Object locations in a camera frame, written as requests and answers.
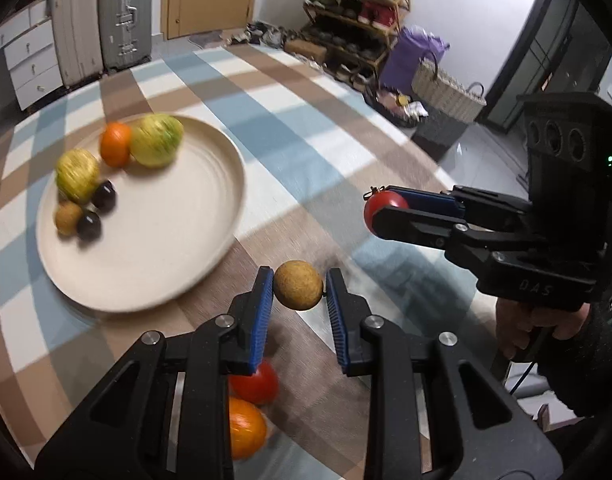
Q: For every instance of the checkered tablecloth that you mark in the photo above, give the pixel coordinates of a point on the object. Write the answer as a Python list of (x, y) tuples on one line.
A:
[(311, 148)]

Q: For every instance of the purple bag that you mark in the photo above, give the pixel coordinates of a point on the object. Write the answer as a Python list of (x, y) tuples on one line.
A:
[(413, 43)]

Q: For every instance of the white drawer desk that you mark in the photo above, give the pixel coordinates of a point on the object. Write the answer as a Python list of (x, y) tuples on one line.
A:
[(27, 43)]

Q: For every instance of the silver suitcase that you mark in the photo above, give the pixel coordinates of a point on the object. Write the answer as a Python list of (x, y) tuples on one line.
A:
[(125, 33)]

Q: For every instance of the orange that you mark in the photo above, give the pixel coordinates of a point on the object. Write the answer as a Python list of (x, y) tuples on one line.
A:
[(248, 428), (114, 145)]

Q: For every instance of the dark plum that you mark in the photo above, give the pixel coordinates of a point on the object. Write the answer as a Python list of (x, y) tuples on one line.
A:
[(104, 197), (89, 227)]

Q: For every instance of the brown longan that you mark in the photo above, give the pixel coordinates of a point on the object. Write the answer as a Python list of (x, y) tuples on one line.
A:
[(297, 285), (66, 218)]

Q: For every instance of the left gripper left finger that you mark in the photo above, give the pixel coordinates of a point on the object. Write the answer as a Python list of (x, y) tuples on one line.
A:
[(162, 408)]

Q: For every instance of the large cream plate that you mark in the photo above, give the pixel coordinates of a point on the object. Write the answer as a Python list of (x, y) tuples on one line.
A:
[(169, 228)]

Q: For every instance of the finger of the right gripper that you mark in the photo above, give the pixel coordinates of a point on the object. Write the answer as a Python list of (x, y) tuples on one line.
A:
[(420, 228), (421, 199)]

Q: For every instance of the beige suitcase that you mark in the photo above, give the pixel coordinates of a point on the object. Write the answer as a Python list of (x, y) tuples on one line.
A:
[(76, 35)]

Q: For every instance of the wooden shoe rack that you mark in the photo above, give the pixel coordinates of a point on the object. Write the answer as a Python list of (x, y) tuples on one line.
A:
[(358, 36)]

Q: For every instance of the green-yellow citrus fruit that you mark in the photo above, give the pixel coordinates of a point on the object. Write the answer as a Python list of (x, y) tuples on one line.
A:
[(155, 139)]

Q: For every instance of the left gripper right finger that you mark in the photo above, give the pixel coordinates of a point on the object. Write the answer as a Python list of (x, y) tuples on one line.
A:
[(435, 412)]

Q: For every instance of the woven basket bag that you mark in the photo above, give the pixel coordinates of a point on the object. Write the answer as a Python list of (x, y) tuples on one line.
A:
[(439, 90)]

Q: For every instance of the right hand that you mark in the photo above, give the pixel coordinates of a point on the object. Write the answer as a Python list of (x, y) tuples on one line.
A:
[(515, 325)]

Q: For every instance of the yellow wrinkled citrus fruit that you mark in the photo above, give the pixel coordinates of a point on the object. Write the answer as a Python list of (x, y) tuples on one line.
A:
[(77, 175)]

